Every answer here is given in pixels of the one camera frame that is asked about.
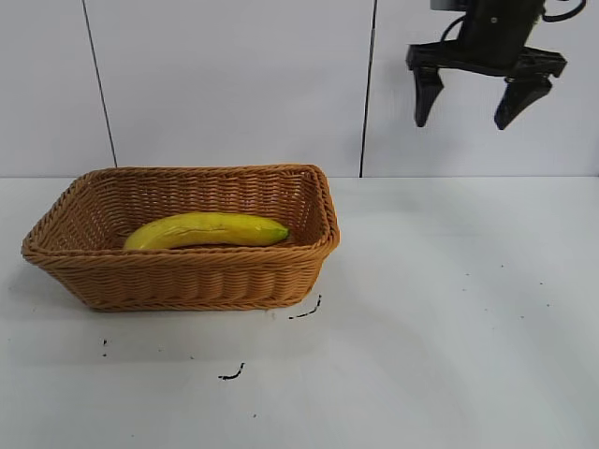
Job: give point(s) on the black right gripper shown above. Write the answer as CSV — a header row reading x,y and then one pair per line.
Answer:
x,y
496,33

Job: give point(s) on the brown woven wicker basket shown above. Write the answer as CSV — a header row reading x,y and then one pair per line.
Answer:
x,y
187,280

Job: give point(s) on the yellow banana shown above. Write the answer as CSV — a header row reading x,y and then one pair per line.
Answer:
x,y
210,229

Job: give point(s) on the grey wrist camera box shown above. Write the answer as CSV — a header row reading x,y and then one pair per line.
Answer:
x,y
447,4

